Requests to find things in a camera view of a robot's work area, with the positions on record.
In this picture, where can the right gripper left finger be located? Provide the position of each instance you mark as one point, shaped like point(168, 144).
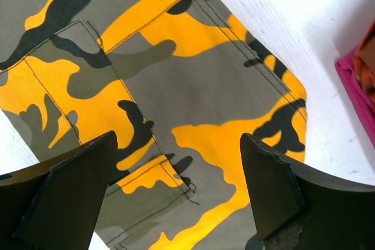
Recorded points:
point(55, 204)

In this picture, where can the red folded trousers stack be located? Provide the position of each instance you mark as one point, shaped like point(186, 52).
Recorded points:
point(356, 73)

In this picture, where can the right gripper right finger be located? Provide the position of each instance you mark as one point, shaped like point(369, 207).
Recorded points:
point(296, 206)

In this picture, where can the orange green camouflage trousers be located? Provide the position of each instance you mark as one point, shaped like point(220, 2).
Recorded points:
point(179, 82)

